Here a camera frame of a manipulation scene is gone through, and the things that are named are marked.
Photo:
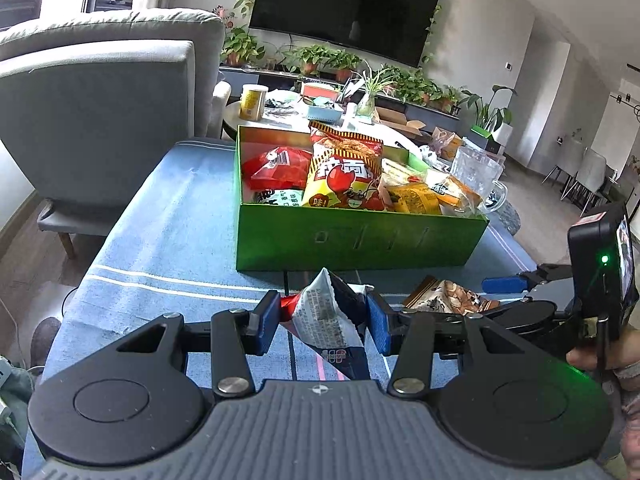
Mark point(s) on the glass mug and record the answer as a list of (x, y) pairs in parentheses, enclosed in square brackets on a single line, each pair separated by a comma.
[(475, 170)]

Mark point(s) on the yellow can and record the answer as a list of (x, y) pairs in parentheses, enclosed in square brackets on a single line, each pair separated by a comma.
[(252, 102)]

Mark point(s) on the black wall television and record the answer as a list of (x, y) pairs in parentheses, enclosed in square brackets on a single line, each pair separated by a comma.
[(345, 5)]

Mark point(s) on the yellow red cracker snack packet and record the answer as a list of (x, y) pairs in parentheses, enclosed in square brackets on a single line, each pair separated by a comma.
[(345, 175)]

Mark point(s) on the dark round marble table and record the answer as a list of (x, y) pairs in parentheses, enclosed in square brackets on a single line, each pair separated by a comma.
[(510, 217)]

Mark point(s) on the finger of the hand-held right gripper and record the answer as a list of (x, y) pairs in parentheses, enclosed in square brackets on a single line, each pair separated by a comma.
[(505, 284)]

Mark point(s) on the red crinkly snack packet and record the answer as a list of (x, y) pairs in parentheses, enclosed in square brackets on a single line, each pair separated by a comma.
[(275, 167)]

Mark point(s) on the orange box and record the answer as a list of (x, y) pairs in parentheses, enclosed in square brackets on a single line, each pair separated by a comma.
[(322, 91)]

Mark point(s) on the red flower decoration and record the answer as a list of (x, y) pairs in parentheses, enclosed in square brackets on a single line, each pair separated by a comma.
[(223, 16)]

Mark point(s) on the green black box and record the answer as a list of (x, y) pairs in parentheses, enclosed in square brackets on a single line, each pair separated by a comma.
[(482, 132)]

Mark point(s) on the green cardboard box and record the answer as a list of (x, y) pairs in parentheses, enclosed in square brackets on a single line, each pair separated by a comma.
[(350, 240)]

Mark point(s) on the grey armchair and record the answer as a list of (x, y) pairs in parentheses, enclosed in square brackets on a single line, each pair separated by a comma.
[(100, 110)]

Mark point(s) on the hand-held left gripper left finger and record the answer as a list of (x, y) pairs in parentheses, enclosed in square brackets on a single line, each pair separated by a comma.
[(267, 322)]

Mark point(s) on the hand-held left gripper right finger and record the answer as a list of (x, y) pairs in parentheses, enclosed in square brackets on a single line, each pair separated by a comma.
[(381, 325)]

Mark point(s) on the brown nut packet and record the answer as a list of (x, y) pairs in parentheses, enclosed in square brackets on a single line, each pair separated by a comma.
[(450, 297)]

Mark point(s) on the orange white snack packet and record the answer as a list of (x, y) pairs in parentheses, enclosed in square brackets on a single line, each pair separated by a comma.
[(455, 192)]

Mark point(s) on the white round coffee table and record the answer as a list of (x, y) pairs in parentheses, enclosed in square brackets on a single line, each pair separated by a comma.
[(285, 126)]

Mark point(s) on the open cardboard box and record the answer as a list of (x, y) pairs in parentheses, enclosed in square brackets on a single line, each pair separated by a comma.
[(400, 122)]

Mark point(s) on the low television console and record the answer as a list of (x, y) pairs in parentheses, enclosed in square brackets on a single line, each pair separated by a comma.
[(280, 80)]

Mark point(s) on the spider plant in glass vase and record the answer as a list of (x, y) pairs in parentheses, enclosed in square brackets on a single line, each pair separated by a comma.
[(370, 95)]

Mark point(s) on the white dining chair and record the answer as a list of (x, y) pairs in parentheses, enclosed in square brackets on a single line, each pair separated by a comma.
[(592, 175), (560, 172)]

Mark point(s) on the brown paper bag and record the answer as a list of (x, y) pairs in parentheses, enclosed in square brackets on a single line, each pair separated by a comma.
[(445, 142)]

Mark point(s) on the green potted plant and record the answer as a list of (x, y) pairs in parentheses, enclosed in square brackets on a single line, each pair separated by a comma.
[(240, 45), (450, 97), (344, 62), (310, 57), (415, 85)]

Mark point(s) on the dark slipper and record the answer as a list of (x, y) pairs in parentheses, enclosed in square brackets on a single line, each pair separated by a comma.
[(45, 342)]

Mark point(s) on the white blue snack packet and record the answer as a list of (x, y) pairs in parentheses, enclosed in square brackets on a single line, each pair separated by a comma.
[(325, 320)]

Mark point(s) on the blue tray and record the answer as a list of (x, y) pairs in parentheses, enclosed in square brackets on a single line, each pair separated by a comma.
[(324, 115)]

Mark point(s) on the tall plant in white pot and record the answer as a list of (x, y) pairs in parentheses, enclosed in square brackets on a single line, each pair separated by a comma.
[(500, 132)]

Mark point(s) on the white cushion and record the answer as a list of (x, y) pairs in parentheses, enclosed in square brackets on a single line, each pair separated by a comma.
[(220, 110)]

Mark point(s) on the person's right hand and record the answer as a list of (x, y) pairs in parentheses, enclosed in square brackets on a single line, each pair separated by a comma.
[(627, 395)]

